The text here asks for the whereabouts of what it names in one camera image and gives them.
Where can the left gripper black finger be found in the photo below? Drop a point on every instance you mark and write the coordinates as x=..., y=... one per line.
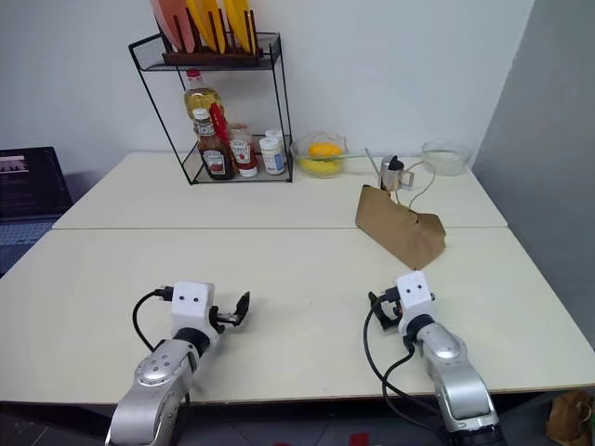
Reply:
x=244, y=301
x=238, y=320

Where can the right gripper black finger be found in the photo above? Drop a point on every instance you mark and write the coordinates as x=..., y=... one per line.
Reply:
x=385, y=321
x=374, y=298

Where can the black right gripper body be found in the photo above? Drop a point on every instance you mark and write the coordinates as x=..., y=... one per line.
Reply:
x=392, y=304

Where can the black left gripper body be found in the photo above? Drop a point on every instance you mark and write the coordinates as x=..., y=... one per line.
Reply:
x=222, y=319

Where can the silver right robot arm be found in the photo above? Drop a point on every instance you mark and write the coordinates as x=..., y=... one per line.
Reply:
x=453, y=371

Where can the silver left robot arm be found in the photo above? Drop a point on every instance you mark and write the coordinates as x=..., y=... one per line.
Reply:
x=153, y=390

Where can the brown paper bag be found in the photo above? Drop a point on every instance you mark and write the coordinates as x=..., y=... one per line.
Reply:
x=395, y=227

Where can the black plastic pitcher lid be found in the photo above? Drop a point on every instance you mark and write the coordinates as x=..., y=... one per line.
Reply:
x=395, y=163

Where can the crumpled brown bag on floor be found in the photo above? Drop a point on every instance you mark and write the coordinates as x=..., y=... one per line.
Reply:
x=574, y=420

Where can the red floor marker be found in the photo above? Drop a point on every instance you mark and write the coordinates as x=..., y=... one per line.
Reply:
x=360, y=439

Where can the small steel pitcher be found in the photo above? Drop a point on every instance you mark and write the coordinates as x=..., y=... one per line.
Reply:
x=389, y=175

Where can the glass bowl with lemons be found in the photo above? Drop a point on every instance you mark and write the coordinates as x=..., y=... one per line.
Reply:
x=321, y=169

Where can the light green stick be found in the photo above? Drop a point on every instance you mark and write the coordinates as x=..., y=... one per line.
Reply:
x=355, y=156

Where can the large ketchup bottle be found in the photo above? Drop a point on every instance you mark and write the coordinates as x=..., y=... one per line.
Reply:
x=215, y=160

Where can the small ketchup bottle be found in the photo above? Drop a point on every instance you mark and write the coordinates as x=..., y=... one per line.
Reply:
x=244, y=155

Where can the white seasoning jar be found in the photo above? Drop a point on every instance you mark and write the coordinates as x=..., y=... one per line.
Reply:
x=272, y=157
x=275, y=134

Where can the empty glass bowl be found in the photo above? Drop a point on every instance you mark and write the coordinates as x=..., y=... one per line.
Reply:
x=446, y=160

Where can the cooking oil bottle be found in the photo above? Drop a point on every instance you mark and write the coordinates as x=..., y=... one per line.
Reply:
x=199, y=95

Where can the black laptop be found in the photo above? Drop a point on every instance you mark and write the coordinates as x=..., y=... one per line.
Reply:
x=28, y=186

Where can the brown wooden plate holder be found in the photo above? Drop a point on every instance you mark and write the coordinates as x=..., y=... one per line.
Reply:
x=209, y=59

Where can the yellow plate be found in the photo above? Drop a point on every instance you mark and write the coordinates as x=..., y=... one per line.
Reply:
x=204, y=21
x=239, y=23

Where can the pink plate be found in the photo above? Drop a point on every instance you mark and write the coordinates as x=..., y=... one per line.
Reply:
x=172, y=23

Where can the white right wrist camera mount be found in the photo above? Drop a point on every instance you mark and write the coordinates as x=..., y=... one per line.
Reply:
x=415, y=292

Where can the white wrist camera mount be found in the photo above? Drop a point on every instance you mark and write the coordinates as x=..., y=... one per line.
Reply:
x=415, y=292
x=190, y=304

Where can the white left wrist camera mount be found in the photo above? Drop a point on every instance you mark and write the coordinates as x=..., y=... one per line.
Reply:
x=190, y=304

